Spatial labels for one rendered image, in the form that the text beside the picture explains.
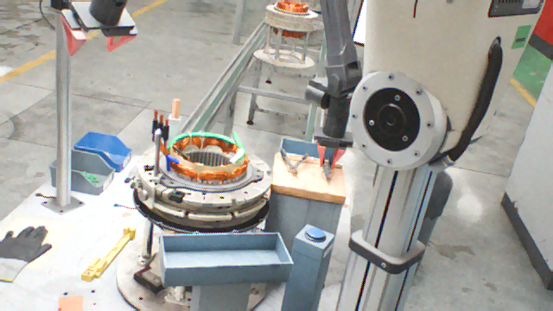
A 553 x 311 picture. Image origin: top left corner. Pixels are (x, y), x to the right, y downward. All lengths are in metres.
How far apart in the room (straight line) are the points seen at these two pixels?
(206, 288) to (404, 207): 0.42
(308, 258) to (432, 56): 0.62
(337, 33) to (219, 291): 0.65
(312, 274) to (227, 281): 0.25
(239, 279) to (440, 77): 0.55
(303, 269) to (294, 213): 0.20
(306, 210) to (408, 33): 0.73
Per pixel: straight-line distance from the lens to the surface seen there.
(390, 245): 1.00
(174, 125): 1.38
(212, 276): 1.09
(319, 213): 1.43
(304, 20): 3.43
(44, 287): 1.49
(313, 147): 1.67
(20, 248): 1.59
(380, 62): 0.85
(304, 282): 1.30
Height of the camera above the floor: 1.70
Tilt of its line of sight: 24 degrees down
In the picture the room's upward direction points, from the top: 10 degrees clockwise
